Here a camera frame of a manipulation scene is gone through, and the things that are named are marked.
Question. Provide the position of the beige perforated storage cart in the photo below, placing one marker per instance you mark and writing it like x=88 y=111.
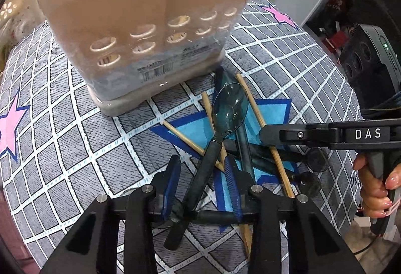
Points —
x=18 y=19

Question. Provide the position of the plain wooden chopstick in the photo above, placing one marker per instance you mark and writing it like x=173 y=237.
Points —
x=275 y=154

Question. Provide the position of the translucent spoon with black handle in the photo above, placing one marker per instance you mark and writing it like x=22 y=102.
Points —
x=228 y=111

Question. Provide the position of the wooden chopstick with patterned end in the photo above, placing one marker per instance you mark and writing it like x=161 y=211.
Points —
x=244 y=228

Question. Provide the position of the person's right hand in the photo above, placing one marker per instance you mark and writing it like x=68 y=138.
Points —
x=374 y=192

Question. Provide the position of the beige plastic utensil holder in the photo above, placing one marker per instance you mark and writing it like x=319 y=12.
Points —
x=129 y=50

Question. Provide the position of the black electronic device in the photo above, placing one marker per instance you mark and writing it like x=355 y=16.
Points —
x=371 y=66

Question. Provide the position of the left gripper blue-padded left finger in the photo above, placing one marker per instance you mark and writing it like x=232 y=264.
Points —
x=170 y=183

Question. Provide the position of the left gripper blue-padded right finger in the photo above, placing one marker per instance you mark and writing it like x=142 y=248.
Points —
x=231 y=174

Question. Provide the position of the wooden chopstick on star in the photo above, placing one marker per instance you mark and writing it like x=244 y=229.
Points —
x=193 y=145

